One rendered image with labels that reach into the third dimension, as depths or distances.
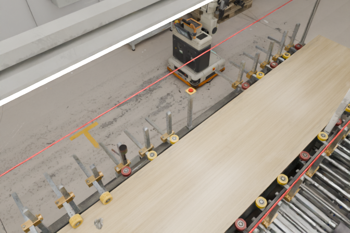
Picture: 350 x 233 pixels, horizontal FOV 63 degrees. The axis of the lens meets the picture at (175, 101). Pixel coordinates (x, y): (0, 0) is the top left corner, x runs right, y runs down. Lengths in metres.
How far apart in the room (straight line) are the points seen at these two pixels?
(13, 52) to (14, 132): 3.30
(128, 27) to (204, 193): 1.52
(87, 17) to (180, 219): 1.60
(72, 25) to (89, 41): 0.09
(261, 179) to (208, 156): 0.45
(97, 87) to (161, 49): 1.30
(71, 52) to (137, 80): 3.37
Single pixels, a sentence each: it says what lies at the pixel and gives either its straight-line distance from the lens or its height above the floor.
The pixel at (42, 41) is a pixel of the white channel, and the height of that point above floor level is 2.45.
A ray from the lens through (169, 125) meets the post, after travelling 2.54.
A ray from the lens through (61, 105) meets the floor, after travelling 4.33.
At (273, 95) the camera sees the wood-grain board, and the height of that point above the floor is 0.90.
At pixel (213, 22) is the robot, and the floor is 0.87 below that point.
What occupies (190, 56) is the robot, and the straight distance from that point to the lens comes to 3.95.
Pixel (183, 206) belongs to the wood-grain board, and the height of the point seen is 0.90.
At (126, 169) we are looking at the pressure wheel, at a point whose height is 0.91.
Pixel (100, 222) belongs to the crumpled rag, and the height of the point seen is 0.91.
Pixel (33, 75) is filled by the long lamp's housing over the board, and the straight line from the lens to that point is 1.05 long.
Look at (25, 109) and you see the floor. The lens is 4.50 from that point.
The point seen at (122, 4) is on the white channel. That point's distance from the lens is 1.12.
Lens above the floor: 2.99
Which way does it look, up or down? 48 degrees down
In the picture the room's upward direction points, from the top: 1 degrees counter-clockwise
